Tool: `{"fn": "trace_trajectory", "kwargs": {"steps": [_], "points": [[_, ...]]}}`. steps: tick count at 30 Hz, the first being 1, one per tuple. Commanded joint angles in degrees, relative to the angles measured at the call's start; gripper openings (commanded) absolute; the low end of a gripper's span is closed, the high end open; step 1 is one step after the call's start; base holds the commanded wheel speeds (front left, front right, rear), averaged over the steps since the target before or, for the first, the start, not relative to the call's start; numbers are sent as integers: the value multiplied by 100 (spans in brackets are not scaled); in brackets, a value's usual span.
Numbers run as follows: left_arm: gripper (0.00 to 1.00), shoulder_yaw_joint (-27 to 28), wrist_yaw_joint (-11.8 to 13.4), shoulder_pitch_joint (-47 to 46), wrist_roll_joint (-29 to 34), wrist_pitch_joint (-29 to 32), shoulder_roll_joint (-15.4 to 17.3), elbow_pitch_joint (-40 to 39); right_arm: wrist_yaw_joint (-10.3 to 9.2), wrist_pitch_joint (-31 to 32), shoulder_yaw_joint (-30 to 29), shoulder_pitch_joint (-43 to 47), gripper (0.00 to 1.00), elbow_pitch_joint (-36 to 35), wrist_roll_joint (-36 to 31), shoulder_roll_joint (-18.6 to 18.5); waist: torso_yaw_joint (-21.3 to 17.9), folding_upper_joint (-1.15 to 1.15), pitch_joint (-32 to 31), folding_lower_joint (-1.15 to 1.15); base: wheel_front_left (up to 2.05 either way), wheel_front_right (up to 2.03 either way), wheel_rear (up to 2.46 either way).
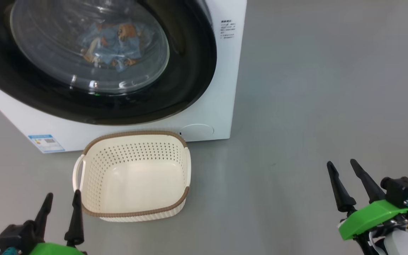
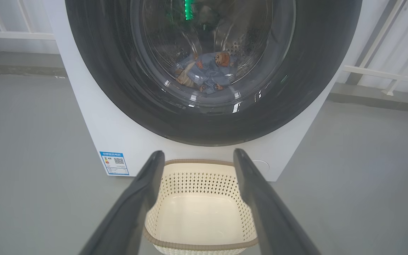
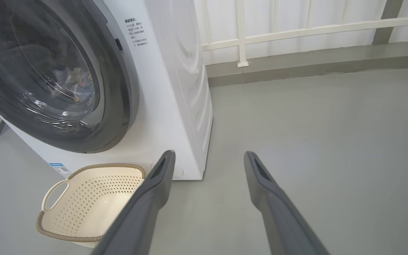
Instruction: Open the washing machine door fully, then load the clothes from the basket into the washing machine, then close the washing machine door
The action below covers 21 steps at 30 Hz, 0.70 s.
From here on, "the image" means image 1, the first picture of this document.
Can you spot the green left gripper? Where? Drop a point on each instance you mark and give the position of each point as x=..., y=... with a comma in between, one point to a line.
x=55, y=249

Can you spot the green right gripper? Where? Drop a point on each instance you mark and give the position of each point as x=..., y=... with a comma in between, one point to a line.
x=370, y=217

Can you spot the blue bear-print garment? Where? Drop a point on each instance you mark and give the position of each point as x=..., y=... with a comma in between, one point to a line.
x=133, y=46

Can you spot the washing machine door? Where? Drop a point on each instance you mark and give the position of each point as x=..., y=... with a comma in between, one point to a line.
x=190, y=71

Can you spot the white front-load washing machine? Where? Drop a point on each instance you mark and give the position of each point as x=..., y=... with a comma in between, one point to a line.
x=221, y=88

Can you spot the blue energy label sticker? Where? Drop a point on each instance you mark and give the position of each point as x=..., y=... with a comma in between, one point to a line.
x=46, y=143

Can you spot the cream perforated laundry basket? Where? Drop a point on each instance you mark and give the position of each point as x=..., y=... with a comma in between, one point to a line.
x=136, y=184

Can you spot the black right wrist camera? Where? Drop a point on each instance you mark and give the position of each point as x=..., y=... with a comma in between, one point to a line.
x=402, y=191

